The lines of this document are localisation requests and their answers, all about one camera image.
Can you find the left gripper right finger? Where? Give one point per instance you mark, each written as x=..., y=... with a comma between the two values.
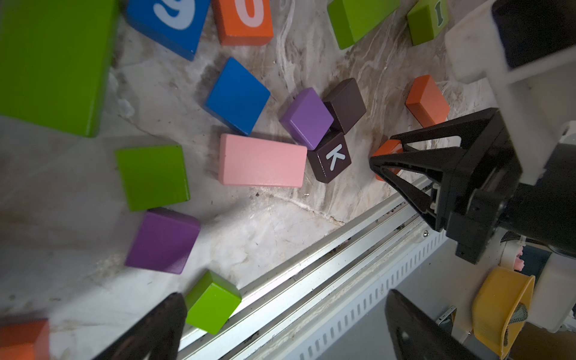
x=415, y=335

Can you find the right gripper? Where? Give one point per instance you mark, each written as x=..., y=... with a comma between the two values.
x=494, y=197

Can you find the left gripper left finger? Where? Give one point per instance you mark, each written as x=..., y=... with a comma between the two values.
x=156, y=336

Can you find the long orange block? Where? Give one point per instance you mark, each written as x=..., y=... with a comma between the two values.
x=426, y=102

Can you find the yellow container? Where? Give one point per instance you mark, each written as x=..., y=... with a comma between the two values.
x=500, y=309

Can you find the purple block lower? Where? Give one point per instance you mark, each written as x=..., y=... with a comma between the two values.
x=164, y=241

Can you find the plain dark block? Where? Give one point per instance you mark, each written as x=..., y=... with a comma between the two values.
x=346, y=105

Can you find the dark K block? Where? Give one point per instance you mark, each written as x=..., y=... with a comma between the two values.
x=330, y=158

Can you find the orange B block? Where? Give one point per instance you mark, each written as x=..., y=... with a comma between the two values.
x=30, y=340

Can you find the green I block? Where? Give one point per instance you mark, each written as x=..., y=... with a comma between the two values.
x=426, y=20

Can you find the purple block by K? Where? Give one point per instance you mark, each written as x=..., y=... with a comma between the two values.
x=307, y=119

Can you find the long green block right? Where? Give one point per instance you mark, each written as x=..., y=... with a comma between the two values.
x=351, y=20

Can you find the long green block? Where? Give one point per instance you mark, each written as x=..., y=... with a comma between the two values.
x=55, y=60
x=351, y=20

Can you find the small green block middle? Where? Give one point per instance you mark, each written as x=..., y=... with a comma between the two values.
x=153, y=176

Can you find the long pink block lower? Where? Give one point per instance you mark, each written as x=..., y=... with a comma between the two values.
x=248, y=161

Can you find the blue block middle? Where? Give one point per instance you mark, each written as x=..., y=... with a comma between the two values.
x=237, y=98

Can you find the orange 0 block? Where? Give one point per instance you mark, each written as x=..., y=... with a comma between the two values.
x=243, y=22

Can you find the blue 9 block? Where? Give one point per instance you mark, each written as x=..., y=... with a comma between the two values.
x=176, y=25

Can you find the long green block left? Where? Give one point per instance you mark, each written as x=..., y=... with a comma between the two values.
x=55, y=60

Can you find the green block near rail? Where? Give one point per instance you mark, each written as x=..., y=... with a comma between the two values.
x=211, y=302

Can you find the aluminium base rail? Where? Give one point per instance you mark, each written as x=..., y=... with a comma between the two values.
x=389, y=238

